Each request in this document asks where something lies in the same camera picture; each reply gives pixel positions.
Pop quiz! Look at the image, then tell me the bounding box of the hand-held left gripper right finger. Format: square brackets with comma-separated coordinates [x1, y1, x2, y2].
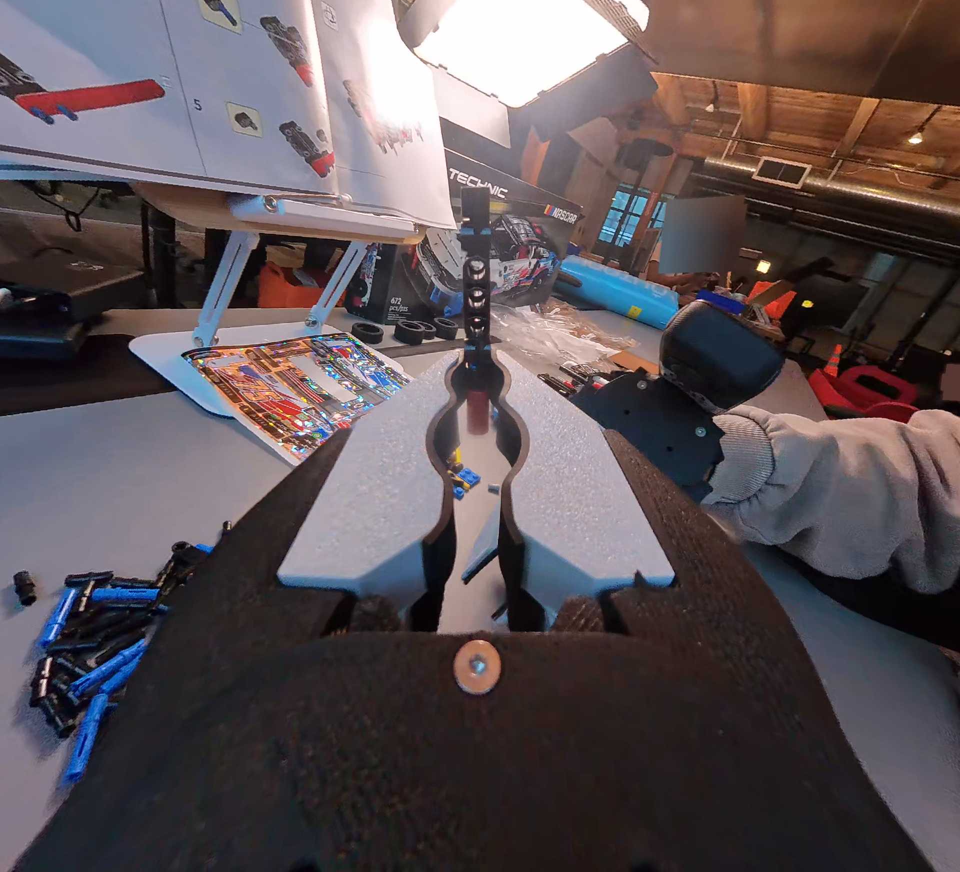
[491, 352, 676, 626]

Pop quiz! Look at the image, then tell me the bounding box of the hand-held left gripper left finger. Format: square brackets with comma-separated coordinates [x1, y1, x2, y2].
[277, 349, 460, 626]

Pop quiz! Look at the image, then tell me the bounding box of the black lego panel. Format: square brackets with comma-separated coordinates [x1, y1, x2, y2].
[459, 185, 497, 394]

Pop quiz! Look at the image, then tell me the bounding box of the person's right forearm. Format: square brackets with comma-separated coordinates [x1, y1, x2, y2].
[701, 403, 960, 597]

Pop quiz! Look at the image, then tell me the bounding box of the pile of mixed lego pieces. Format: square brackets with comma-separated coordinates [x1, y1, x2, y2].
[445, 447, 482, 500]

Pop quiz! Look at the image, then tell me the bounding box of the partly built lego car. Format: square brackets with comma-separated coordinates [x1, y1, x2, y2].
[538, 360, 609, 397]

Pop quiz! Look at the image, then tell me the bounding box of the black lego box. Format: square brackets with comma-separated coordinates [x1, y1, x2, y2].
[348, 147, 587, 326]

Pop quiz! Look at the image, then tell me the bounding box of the lego instruction booklet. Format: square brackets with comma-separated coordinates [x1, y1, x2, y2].
[0, 0, 459, 233]

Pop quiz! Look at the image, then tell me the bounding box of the clear plastic bag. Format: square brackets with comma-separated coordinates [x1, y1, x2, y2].
[493, 302, 640, 365]

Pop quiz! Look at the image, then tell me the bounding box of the colourful sticker sheet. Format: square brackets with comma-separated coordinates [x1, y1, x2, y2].
[181, 332, 413, 467]

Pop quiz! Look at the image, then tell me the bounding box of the light blue padded case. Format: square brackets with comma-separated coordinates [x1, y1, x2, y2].
[554, 254, 681, 330]

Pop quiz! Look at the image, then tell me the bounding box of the red chair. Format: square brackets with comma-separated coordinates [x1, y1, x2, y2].
[809, 362, 921, 425]

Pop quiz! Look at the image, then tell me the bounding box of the pile of black blue pins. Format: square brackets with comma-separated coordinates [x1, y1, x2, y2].
[12, 523, 228, 785]

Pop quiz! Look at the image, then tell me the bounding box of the studio light panel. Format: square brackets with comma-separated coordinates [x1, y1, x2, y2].
[396, 0, 663, 111]

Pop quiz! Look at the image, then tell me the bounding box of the metal ventilation duct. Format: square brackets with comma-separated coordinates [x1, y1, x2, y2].
[699, 155, 960, 215]

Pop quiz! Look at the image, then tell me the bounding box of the black charger with cable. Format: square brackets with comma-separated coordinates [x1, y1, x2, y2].
[0, 257, 145, 364]

